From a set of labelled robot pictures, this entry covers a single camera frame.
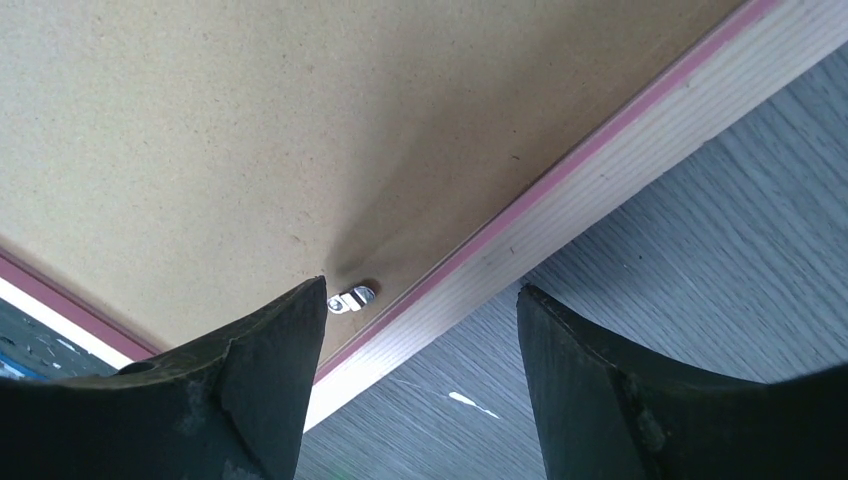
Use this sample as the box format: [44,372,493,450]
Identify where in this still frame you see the pink wooden picture frame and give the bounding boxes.
[1,1,847,428]

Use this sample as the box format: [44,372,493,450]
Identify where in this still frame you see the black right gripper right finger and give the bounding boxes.
[517,285,847,479]

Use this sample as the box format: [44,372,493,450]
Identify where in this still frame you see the silver frame turn clip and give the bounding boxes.
[327,285,376,315]

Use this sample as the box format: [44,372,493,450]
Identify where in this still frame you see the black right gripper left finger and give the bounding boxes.
[1,276,328,479]

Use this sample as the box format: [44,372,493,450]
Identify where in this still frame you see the brown cardboard backing board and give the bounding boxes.
[1,1,737,349]

